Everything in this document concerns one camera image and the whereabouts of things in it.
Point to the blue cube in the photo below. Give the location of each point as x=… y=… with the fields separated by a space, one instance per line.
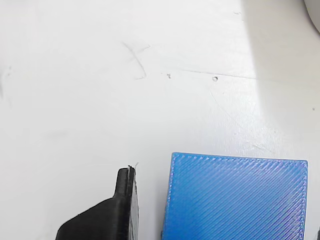
x=235 y=200

